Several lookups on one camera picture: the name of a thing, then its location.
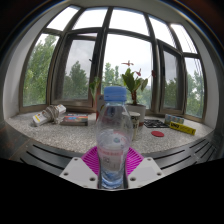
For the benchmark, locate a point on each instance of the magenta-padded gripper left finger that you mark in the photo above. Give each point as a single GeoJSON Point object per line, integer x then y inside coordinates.
{"type": "Point", "coordinates": [76, 171]}

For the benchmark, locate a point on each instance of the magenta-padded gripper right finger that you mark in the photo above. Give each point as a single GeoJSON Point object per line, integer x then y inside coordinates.
{"type": "Point", "coordinates": [145, 171]}

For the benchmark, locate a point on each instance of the clear blue-capped water bottle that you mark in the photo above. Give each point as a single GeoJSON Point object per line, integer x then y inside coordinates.
{"type": "Point", "coordinates": [114, 133]}

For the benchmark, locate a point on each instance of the flat round red coaster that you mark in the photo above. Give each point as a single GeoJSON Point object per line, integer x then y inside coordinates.
{"type": "Point", "coordinates": [157, 133]}

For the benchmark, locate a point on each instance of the black grid-shaped plastic part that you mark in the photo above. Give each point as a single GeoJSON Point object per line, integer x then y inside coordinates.
{"type": "Point", "coordinates": [154, 123]}

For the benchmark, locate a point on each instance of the long yellow cardboard box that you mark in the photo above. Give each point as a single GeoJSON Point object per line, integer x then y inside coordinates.
{"type": "Point", "coordinates": [182, 128]}

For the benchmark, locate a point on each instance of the red-flowered plant in white pot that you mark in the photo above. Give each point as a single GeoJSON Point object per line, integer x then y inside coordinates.
{"type": "Point", "coordinates": [135, 83]}

